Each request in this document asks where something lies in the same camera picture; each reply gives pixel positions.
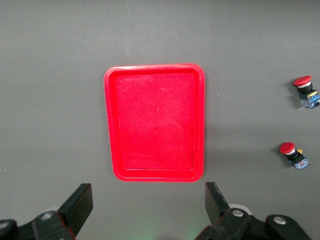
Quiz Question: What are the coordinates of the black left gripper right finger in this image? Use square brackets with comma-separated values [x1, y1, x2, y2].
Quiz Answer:
[194, 181, 313, 240]

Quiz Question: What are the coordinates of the red mushroom push button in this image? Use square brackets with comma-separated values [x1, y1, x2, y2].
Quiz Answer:
[292, 75, 320, 110]
[278, 141, 311, 172]

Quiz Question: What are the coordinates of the red plastic tray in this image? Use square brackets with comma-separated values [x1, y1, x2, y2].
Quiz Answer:
[103, 62, 206, 183]

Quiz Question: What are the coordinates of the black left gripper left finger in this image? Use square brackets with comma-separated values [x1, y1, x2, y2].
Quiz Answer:
[0, 182, 94, 240]

